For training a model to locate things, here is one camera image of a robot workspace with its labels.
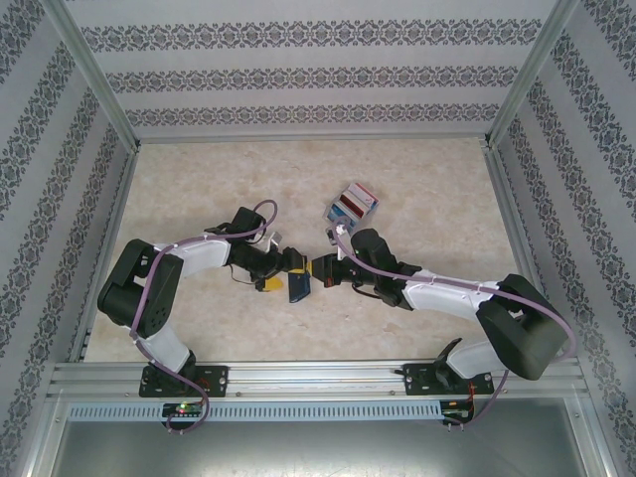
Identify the dark blue leather card holder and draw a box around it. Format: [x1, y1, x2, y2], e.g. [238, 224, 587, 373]
[286, 272, 314, 305]

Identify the clear plastic card box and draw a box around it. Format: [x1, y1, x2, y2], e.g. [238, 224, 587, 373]
[321, 181, 382, 236]

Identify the blue white card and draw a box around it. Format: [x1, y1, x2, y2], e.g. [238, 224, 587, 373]
[329, 201, 370, 226]

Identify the left controller circuit board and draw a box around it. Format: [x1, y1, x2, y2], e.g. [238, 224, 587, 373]
[162, 402, 205, 417]

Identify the controller circuit board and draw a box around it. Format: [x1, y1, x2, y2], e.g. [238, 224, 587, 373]
[444, 399, 474, 424]
[162, 402, 205, 417]

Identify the grey sheet metal panel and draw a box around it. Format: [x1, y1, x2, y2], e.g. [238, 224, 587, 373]
[22, 395, 617, 477]

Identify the right controller circuit board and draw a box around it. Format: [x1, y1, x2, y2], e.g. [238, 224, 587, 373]
[444, 399, 474, 424]

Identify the long aluminium base rail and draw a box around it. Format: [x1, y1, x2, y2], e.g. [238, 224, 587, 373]
[47, 361, 590, 399]

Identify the slotted grey cable duct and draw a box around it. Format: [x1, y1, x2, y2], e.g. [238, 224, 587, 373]
[67, 400, 443, 421]

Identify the left side aluminium rail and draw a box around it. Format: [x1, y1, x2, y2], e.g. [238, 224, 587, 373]
[67, 143, 145, 367]

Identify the right side aluminium rail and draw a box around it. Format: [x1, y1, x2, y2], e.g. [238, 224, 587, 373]
[484, 143, 568, 360]

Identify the left upright aluminium post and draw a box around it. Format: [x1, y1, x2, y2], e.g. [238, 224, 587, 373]
[47, 0, 144, 150]

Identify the upright aluminium post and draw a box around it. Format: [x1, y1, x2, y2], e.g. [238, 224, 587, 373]
[47, 0, 144, 150]
[481, 0, 581, 149]

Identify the right upright aluminium post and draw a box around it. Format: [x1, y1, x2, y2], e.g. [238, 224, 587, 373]
[481, 0, 581, 149]

